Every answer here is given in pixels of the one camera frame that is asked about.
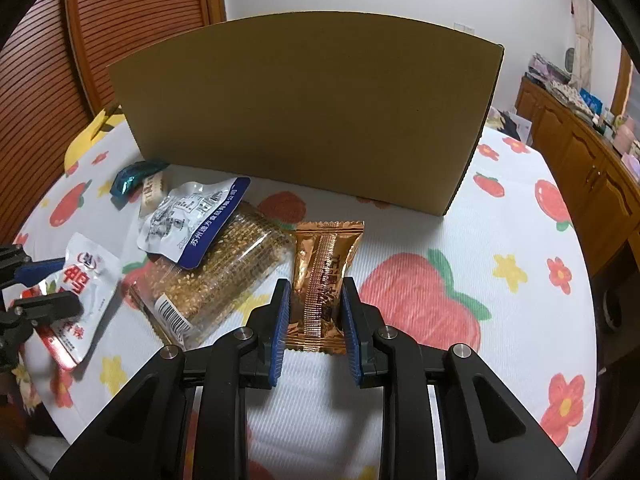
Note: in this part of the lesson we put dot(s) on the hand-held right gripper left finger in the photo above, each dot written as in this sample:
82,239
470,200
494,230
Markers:
280,325

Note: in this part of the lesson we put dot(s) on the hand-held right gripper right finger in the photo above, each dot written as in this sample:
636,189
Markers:
350,330

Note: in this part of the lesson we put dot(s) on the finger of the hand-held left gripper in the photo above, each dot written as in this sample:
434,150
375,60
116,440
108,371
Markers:
50,306
40,270

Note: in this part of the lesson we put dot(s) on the red and white snack packet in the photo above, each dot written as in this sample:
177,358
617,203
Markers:
87,280

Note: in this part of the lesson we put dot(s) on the golden brown snack packet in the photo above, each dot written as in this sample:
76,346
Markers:
320,270

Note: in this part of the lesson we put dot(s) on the brown cardboard box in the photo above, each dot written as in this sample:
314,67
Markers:
300,110

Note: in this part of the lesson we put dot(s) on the clear sesame bar packet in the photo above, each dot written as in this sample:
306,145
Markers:
225,270

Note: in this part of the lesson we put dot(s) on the white strawberry printed blanket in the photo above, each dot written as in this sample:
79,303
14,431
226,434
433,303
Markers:
425,240

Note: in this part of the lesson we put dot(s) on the teal candy wrapper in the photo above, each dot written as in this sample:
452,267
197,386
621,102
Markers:
132,177

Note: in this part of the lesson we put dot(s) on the small beige snack packet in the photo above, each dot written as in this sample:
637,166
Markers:
152,190

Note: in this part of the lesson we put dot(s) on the white and blue snack packet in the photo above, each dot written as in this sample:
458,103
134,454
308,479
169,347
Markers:
190,215

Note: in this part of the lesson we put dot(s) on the yellow plush pillow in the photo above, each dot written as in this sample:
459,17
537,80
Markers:
90,132

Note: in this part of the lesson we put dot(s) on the brown louvered wooden wardrobe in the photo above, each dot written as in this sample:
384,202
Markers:
50,85

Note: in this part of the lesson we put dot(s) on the dark blue quilt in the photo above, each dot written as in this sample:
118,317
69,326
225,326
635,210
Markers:
509,122

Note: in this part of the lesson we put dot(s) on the grey trash bin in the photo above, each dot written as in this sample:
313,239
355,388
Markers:
612,307

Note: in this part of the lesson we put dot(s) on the white paper bag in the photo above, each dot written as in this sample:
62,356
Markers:
522,129

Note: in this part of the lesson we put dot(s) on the long wooden cabinet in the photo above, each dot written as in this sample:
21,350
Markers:
575,150

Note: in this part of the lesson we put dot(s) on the floral fabric bag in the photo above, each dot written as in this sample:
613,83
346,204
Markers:
565,95

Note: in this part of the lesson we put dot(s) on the folded purple cloth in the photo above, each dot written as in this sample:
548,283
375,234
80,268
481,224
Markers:
547,67

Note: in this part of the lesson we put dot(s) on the blue box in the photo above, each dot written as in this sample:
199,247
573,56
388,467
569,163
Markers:
592,102

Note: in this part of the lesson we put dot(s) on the small grey desk fan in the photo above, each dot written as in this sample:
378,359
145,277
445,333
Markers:
570,60

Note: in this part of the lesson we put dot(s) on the beige patterned curtain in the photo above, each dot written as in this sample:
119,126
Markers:
582,35

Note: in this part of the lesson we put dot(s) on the white wall switch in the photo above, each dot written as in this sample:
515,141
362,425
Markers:
462,27

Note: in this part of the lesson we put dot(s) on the wooden window frame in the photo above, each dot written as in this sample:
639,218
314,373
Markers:
622,80

